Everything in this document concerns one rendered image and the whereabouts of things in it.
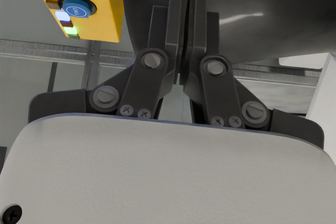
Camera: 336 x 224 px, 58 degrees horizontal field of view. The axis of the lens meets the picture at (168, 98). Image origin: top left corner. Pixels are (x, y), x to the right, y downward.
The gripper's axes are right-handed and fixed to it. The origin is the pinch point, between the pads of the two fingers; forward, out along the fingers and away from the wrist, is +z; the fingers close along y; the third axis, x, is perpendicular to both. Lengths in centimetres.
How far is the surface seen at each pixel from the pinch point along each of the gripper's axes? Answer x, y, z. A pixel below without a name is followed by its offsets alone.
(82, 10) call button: -21.6, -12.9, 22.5
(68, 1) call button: -20.2, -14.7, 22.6
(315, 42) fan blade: -5.8, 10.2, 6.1
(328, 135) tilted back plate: -32.1, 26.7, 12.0
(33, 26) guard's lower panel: -60, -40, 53
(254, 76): -63, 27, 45
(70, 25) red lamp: -27.3, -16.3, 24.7
